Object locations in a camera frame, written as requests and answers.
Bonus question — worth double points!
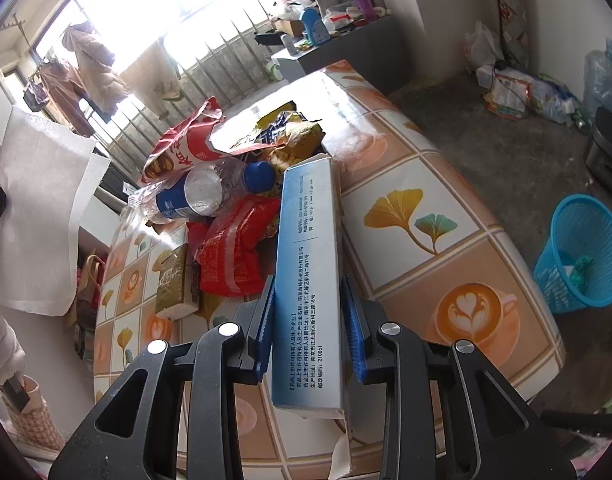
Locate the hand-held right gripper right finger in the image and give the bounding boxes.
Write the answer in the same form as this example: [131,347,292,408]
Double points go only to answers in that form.
[338,274,569,480]

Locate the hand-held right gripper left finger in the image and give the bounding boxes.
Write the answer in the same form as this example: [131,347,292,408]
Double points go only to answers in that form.
[48,275,278,480]

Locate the white cloth sheet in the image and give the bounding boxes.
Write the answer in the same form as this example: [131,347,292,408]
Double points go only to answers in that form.
[0,106,111,317]

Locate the blue and white carton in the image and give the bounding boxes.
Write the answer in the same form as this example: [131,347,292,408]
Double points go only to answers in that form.
[270,154,356,480]

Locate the clear plastic bottle blue label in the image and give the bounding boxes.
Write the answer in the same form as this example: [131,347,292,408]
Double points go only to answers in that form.
[128,160,277,226]

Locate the yellow noodle packet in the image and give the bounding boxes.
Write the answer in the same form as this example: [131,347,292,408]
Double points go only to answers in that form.
[273,120,325,171]

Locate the blue plastic waste basket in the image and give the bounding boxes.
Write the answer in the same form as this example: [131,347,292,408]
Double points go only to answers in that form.
[533,195,612,315]

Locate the olive green small carton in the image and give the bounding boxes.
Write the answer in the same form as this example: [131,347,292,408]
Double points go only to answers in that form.
[155,244,202,320]

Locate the tan tote bag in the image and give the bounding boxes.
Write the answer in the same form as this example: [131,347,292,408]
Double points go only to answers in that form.
[73,254,108,331]

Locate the white padded cloth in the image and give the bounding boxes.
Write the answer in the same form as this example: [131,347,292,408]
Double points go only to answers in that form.
[0,305,27,386]

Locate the hanging pink garment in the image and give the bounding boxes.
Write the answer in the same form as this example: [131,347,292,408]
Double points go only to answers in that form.
[36,60,103,136]

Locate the tile-patterned tablecloth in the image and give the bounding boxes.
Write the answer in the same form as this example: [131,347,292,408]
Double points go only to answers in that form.
[93,60,567,480]

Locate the hanging beige jacket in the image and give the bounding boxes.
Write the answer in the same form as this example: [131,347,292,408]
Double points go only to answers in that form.
[61,24,132,106]

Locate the red and white snack bag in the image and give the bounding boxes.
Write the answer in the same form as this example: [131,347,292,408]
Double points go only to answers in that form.
[142,97,247,186]

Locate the purple snack packet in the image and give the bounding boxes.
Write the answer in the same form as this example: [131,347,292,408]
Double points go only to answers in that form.
[231,110,307,153]

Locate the pink woven bag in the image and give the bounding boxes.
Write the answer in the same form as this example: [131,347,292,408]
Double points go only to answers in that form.
[0,375,67,461]

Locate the beige hanging cloth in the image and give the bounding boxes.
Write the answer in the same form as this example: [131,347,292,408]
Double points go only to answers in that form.
[136,40,183,104]

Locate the green crumpled wrapper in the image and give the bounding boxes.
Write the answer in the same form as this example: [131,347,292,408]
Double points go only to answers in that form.
[568,256,595,286]

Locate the grey cabinet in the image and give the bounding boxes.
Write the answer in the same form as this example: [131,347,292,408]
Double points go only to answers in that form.
[271,15,404,96]

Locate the metal window railing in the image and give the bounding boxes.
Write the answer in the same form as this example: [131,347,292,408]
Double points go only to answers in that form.
[86,5,287,161]

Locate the pile of packets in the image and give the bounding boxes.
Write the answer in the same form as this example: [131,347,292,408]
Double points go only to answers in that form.
[478,65,583,126]

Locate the cardboard box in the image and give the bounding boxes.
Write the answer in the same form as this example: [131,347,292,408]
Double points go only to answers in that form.
[275,17,307,39]

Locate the blue detergent bottle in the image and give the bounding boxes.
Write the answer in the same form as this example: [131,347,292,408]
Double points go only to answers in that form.
[301,7,332,46]

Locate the black rice cooker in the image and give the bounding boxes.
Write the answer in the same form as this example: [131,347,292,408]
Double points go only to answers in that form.
[584,106,612,193]

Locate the large clear water jug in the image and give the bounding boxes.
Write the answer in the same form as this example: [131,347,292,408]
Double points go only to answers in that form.
[583,40,612,121]

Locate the hanging packet strip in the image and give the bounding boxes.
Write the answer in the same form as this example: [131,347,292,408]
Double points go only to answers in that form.
[491,0,533,61]

